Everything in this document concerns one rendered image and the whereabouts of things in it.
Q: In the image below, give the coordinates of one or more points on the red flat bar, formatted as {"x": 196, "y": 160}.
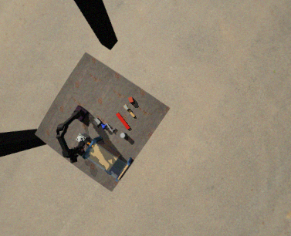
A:
{"x": 122, "y": 121}

